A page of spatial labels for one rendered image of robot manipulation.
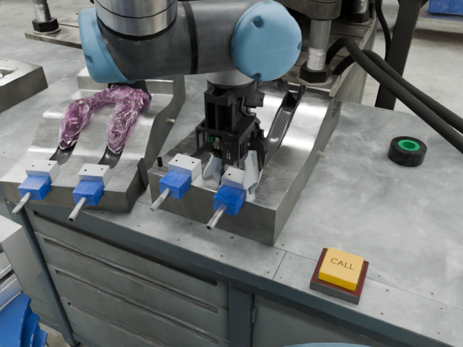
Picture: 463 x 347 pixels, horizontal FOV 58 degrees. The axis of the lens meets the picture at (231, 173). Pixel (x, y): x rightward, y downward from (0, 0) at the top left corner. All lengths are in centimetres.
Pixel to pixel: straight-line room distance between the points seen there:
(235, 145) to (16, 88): 86
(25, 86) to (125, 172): 58
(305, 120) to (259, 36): 51
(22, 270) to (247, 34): 42
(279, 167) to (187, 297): 41
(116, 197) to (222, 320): 38
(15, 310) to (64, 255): 61
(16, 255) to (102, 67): 28
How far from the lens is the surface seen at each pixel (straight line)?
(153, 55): 43
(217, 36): 44
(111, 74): 44
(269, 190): 75
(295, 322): 90
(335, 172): 97
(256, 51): 43
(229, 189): 72
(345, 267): 71
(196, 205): 79
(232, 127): 60
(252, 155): 67
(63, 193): 89
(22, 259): 62
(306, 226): 82
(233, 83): 58
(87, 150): 96
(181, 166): 76
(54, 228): 116
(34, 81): 139
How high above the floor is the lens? 136
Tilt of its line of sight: 37 degrees down
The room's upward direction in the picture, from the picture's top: straight up
